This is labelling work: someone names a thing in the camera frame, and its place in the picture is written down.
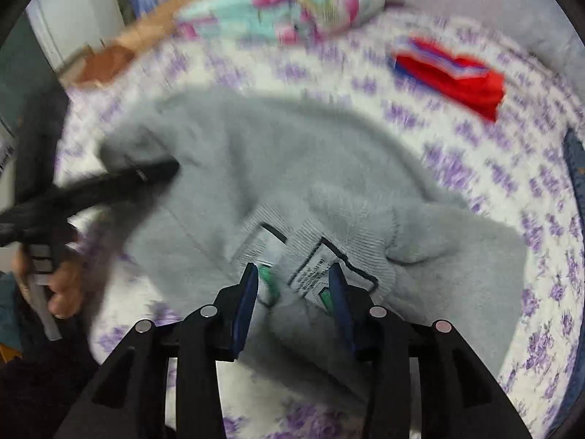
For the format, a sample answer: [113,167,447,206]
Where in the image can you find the person's left hand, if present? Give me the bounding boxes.
[12,245,84,319]

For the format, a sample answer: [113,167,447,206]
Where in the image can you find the red blue white folded garment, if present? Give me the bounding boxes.
[389,36,506,124]

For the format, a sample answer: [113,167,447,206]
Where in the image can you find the grey fleece pants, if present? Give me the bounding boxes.
[98,88,527,403]

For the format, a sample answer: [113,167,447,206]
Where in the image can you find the blue bed frame edge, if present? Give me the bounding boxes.
[560,127,585,239]

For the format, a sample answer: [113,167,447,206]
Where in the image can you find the white purple floral bedsheet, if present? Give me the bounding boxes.
[57,9,584,438]

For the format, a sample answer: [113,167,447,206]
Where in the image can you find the folded turquoise pink floral blanket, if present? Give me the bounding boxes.
[174,0,386,45]

